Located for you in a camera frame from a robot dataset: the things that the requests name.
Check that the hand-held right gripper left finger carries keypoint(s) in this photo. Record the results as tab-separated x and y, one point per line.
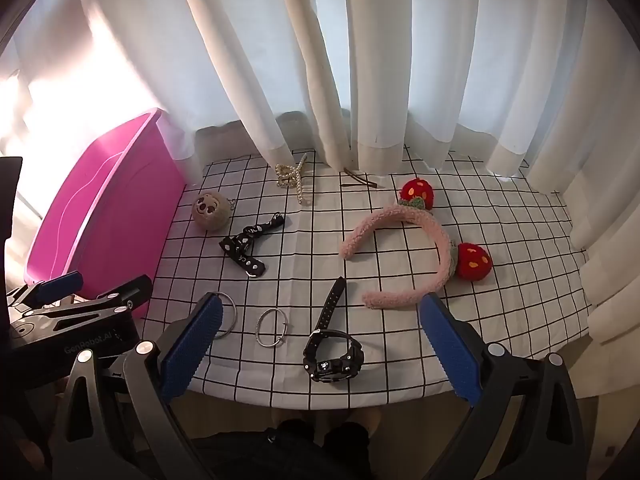
195	345

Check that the black wristwatch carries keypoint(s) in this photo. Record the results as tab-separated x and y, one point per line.
327	310

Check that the pearl hair claw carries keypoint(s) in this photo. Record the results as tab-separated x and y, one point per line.
295	180

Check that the pink plush strawberry headband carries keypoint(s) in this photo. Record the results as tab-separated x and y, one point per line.
400	212

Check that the white curtain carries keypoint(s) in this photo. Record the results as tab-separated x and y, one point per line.
400	60

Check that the pink plastic storage bin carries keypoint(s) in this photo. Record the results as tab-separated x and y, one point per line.
100	200

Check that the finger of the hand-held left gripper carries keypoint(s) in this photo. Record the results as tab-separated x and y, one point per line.
131	292
60	284

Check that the silver bangle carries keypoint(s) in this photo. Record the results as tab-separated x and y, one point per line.
233	312
258	327

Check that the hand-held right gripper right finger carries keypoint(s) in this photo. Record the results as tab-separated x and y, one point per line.
450	345

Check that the thin brown hair band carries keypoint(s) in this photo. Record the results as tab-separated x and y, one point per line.
361	179

